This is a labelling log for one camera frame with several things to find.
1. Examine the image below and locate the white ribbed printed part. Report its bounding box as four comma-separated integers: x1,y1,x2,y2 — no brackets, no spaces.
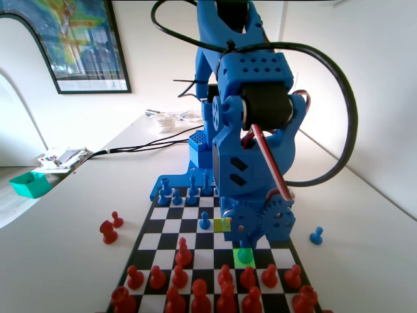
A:
157,112,179,134

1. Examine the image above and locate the red white servo ribbon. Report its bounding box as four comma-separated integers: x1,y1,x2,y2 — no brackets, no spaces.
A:
242,123,296,201

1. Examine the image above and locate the blue arm base plate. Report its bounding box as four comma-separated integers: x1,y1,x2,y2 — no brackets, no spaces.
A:
149,168,222,201

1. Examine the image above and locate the white paper packet pile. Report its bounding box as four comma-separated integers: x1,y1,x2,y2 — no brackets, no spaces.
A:
35,146,94,174

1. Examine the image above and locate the thick black camera cable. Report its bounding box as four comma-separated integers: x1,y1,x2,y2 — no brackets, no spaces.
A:
151,0,359,189

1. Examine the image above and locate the black table cable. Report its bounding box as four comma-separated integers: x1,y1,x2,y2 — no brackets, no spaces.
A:
109,137,192,154
74,127,205,169

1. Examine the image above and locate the red chess bishop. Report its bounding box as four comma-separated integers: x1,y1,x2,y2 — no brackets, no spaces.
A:
165,286,187,313
241,286,263,313

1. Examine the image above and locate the green plastic bin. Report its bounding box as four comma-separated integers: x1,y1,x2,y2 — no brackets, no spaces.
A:
8,171,52,200

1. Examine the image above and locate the black framed map poster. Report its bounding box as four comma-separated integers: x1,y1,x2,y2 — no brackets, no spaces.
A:
31,0,133,95

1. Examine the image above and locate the black white chessboard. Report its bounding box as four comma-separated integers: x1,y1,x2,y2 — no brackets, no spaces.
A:
104,187,324,313

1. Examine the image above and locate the red chess queen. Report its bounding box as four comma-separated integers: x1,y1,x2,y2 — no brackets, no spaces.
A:
216,282,238,313

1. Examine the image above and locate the red chess rook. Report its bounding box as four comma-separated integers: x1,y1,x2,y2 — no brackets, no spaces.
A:
110,286,137,313
291,284,319,313

